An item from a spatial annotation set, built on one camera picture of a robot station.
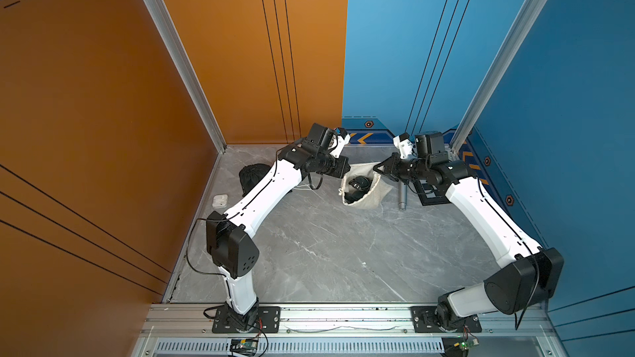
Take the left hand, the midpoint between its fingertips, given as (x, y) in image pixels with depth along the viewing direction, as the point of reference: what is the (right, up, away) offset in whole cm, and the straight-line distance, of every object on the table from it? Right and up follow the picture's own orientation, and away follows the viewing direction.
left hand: (349, 163), depth 80 cm
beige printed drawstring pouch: (+11, -8, +4) cm, 14 cm away
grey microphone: (+24, -13, +21) cm, 34 cm away
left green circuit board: (-31, -54, -8) cm, 63 cm away
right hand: (+8, -1, -3) cm, 9 cm away
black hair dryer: (+4, -7, -1) cm, 8 cm away
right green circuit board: (+33, -52, -10) cm, 62 cm away
